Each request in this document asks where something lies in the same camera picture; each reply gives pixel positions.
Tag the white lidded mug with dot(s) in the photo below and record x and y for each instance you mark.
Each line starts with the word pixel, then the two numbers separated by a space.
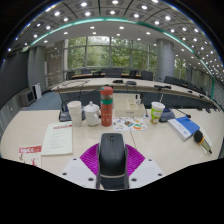
pixel 91 115

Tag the blue and white book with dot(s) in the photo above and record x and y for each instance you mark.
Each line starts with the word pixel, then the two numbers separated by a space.
pixel 183 127

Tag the red white magazine with fan picture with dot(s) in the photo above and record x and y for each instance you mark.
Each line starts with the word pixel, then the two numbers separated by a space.
pixel 30 155

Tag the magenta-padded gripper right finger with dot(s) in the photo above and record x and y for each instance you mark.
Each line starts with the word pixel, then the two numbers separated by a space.
pixel 146 171

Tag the ceiling lights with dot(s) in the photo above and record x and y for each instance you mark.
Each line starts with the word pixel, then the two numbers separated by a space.
pixel 83 4

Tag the dark office chairs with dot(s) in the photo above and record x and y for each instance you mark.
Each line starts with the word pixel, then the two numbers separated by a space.
pixel 146 75

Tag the black yellow handheld microphone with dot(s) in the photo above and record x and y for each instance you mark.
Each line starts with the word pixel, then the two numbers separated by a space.
pixel 199 136

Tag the colourful sticker sheet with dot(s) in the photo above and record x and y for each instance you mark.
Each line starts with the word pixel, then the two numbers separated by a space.
pixel 128 124

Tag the white booklet with red title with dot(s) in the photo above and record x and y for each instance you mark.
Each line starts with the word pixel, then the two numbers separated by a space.
pixel 58 138

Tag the black computer mouse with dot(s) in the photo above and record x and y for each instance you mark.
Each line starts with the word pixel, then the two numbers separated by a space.
pixel 112 155

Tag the beige desk organiser tray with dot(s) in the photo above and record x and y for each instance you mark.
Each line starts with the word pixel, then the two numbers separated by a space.
pixel 128 110

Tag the red bottle with green band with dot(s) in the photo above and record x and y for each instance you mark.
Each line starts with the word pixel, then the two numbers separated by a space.
pixel 106 108

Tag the long curved conference table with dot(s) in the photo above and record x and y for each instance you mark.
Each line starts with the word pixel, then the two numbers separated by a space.
pixel 93 85

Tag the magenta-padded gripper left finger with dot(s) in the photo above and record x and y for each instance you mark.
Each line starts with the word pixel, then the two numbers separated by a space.
pixel 76 171

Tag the stack of white paper cups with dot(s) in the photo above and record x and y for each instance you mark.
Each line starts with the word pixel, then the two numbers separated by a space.
pixel 75 115

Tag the green printed paper cup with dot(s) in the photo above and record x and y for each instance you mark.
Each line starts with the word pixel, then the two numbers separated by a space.
pixel 156 113

